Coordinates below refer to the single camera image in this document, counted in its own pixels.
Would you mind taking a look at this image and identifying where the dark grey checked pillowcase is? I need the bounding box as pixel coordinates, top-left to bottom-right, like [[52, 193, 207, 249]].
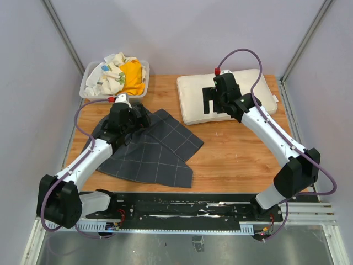
[[97, 109, 204, 188]]

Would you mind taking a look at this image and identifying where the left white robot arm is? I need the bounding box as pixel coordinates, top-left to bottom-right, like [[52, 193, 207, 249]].
[[36, 93, 151, 232]]

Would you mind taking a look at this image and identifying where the translucent plastic bin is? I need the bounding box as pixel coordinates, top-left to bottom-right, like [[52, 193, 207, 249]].
[[79, 60, 151, 104]]

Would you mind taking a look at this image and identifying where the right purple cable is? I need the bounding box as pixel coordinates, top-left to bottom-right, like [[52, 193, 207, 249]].
[[214, 48, 338, 243]]

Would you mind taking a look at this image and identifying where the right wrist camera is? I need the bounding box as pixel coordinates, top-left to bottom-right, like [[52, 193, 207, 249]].
[[215, 68, 232, 76]]

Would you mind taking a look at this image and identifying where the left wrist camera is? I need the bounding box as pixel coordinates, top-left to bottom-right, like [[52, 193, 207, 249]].
[[114, 93, 130, 104]]

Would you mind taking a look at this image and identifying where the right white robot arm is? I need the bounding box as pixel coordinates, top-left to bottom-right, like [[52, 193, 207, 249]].
[[202, 71, 320, 221]]

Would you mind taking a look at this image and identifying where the yellow cloth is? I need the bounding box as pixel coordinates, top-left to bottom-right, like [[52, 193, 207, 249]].
[[119, 59, 145, 96]]

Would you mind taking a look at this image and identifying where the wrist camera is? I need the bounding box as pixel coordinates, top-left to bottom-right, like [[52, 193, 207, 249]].
[[215, 68, 232, 76], [114, 93, 130, 104]]

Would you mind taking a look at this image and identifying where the grey slotted cable duct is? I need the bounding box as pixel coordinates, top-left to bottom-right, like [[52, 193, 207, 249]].
[[46, 219, 254, 235]]

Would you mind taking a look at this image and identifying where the white patterned cloth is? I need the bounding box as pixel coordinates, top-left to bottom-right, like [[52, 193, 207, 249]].
[[83, 52, 145, 97]]

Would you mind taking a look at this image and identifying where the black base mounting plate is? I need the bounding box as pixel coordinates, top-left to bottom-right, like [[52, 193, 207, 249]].
[[86, 193, 283, 232]]

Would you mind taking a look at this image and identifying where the cream white pillow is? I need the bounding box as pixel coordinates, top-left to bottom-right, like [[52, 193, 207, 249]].
[[176, 69, 278, 125]]

